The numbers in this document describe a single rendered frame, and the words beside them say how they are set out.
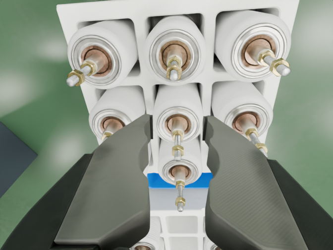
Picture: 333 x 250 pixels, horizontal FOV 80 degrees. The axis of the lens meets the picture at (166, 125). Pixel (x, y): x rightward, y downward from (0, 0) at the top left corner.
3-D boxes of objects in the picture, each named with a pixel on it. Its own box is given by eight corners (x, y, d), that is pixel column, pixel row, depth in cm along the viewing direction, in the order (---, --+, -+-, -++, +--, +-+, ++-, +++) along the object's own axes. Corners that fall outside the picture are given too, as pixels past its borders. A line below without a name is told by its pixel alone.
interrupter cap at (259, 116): (271, 100, 33) (273, 102, 32) (264, 137, 37) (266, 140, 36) (223, 104, 33) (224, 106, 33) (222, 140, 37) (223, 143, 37)
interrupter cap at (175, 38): (201, 78, 31) (201, 80, 31) (153, 83, 32) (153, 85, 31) (199, 25, 27) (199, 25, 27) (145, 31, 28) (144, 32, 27)
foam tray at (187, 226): (144, 227, 98) (138, 269, 83) (129, 169, 77) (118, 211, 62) (226, 226, 95) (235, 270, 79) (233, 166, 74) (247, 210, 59)
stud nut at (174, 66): (180, 80, 24) (180, 83, 24) (166, 78, 24) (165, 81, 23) (182, 64, 23) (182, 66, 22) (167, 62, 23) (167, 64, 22)
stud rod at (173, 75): (177, 63, 28) (177, 82, 22) (170, 62, 28) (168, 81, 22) (178, 56, 28) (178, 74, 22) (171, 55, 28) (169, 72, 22)
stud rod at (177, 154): (179, 126, 34) (179, 155, 28) (181, 130, 35) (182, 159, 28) (173, 128, 34) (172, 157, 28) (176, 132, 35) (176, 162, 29)
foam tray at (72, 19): (123, 135, 69) (107, 174, 54) (93, 2, 48) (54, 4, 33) (239, 132, 66) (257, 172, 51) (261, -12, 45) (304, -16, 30)
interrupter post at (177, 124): (180, 116, 35) (180, 126, 32) (187, 126, 36) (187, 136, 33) (168, 122, 36) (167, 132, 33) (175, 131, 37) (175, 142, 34)
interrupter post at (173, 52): (183, 63, 30) (184, 70, 27) (167, 65, 30) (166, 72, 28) (182, 47, 29) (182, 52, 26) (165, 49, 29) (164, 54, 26)
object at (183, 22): (198, 56, 47) (208, 84, 31) (157, 60, 48) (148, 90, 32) (196, 9, 42) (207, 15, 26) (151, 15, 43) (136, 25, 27)
